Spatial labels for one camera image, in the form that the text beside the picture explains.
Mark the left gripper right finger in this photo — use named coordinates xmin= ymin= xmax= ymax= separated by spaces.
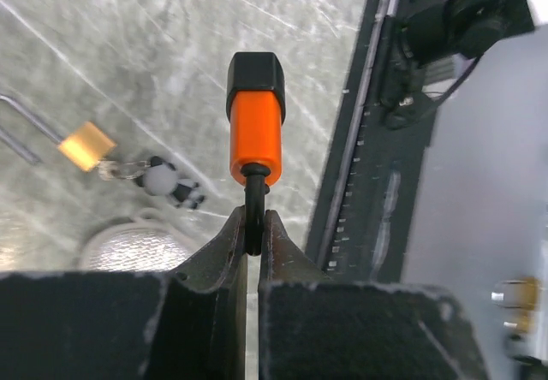
xmin=258 ymin=211 xmax=488 ymax=379

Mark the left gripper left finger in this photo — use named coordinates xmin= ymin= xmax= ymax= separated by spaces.
xmin=1 ymin=208 xmax=247 ymax=379

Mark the grey figurine keychain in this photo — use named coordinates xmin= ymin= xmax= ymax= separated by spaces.
xmin=98 ymin=156 xmax=206 ymax=210

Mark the small brass padlock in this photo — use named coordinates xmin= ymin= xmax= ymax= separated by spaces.
xmin=1 ymin=94 xmax=116 ymax=172

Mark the orange black padlock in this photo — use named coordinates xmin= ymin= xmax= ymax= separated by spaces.
xmin=226 ymin=51 xmax=286 ymax=256

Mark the large brass padlock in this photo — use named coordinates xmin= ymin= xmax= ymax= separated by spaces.
xmin=491 ymin=276 xmax=541 ymax=335

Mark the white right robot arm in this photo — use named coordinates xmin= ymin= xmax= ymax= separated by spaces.
xmin=400 ymin=0 xmax=535 ymax=64

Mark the silver glitter sponge pad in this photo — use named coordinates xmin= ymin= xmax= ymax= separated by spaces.
xmin=78 ymin=208 xmax=200 ymax=271

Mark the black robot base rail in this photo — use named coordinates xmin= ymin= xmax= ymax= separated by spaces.
xmin=303 ymin=0 xmax=463 ymax=282

